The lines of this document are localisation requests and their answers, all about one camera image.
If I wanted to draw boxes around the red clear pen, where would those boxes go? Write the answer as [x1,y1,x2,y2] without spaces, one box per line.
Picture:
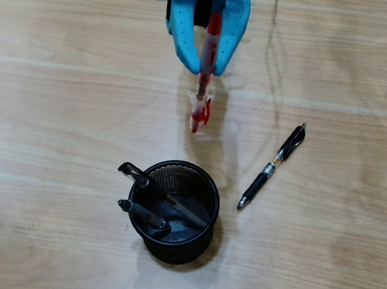
[187,9,225,136]

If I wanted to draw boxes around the thin clear black capped pen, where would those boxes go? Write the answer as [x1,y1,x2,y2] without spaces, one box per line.
[110,160,215,230]

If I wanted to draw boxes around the black grip silver band pen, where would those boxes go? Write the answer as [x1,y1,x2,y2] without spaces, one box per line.
[236,115,308,218]

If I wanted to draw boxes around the grey grip clear pen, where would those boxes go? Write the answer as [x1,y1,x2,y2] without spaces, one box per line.
[114,197,169,230]

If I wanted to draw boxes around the black mesh pen holder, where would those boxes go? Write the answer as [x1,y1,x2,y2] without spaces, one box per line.
[120,154,226,270]

